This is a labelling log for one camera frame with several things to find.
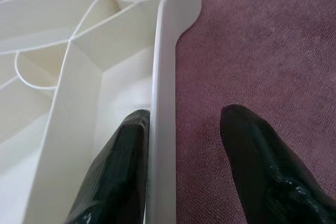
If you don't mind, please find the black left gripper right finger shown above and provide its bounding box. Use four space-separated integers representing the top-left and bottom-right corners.
219 104 336 224

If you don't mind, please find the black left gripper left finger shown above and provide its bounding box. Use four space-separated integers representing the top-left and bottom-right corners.
62 109 151 224

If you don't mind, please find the white plastic table top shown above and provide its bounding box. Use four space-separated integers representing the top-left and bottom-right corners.
0 0 203 224

